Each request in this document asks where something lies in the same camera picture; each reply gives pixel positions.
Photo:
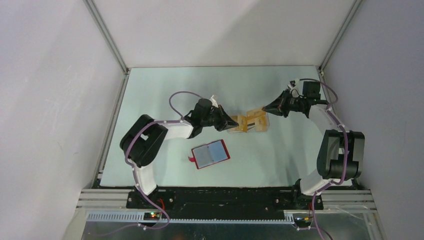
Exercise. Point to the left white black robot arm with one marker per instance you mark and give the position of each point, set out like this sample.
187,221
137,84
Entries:
143,140

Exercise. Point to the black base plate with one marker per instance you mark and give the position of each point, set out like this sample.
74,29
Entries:
281,197

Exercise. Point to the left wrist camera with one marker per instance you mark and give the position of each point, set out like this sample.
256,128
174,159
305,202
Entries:
214,99

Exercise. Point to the left aluminium frame post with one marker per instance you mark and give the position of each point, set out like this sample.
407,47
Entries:
106,34

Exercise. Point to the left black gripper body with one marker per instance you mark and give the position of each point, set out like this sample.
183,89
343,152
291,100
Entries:
216,116

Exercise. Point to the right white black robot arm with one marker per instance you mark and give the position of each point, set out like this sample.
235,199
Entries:
341,153

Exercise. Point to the right aluminium frame post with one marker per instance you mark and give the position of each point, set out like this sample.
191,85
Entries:
355,6

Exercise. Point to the grey slotted cable duct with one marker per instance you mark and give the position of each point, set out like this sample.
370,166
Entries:
142,217

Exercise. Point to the red leather card holder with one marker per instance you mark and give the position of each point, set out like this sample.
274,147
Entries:
209,154

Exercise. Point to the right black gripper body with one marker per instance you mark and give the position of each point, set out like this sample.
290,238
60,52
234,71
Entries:
291,103

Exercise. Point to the aluminium frame post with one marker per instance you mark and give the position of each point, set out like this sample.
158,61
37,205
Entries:
355,6
106,34

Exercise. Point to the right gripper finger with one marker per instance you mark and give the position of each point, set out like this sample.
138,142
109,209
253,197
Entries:
274,110
279,100

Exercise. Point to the aluminium front rail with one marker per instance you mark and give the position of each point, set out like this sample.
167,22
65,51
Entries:
348,201

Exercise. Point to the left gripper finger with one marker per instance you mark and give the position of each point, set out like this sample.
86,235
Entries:
226,126
225,120

